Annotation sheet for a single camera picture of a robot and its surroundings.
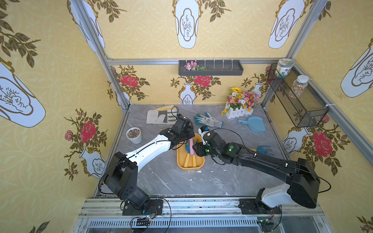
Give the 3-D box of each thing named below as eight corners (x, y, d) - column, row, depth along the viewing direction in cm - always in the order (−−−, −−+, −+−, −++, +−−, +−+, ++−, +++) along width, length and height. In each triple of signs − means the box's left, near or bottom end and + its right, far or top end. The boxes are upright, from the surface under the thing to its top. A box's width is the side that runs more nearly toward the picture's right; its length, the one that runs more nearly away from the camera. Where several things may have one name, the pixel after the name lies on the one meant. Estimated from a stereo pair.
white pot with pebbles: (128, 145, 100) (124, 139, 94) (131, 134, 106) (127, 127, 100) (142, 145, 100) (138, 139, 93) (144, 134, 106) (141, 127, 100)
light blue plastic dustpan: (241, 131, 107) (241, 130, 105) (237, 118, 115) (238, 116, 113) (265, 131, 107) (266, 129, 105) (260, 118, 115) (261, 116, 113)
